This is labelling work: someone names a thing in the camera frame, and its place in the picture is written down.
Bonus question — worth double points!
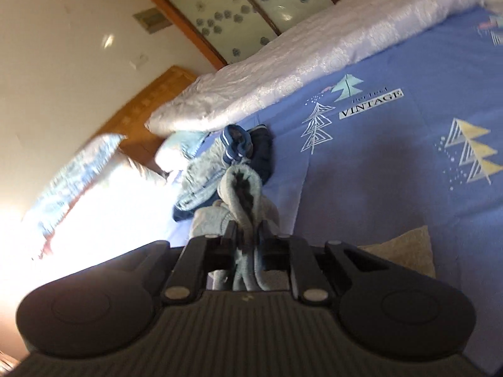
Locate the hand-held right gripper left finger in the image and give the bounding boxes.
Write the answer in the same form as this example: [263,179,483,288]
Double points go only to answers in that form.
[131,220,240,305]

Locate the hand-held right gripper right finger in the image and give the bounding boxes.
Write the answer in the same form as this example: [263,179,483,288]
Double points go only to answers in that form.
[255,220,380,306]

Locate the light grey pants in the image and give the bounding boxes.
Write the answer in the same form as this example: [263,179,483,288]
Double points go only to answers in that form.
[191,163,289,292]

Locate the folded navy garment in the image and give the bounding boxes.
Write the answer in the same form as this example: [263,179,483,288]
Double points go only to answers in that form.
[246,125,274,186]

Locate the light blue folded cloth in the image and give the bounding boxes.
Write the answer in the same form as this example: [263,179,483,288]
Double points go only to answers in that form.
[154,129,211,175]

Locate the blue printed bed sheet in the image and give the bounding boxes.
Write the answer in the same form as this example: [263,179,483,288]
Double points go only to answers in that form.
[169,6,503,375]

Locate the beige cloth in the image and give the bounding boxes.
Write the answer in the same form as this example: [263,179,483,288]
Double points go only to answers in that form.
[357,226,437,279]

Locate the wooden headboard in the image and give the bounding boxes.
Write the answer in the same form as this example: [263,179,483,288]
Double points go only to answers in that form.
[88,65,199,177]

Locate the floral patterned pillow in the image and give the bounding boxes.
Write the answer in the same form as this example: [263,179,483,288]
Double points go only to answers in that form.
[24,133,168,260]

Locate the pale grey quilt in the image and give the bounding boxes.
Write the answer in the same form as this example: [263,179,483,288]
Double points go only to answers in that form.
[145,0,503,136]

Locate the wooden wardrobe with glass doors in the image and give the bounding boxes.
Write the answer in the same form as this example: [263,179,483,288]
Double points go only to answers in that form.
[120,0,394,67]

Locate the grey wall plate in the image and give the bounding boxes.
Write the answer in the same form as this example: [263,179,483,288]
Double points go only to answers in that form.
[133,8,166,31]

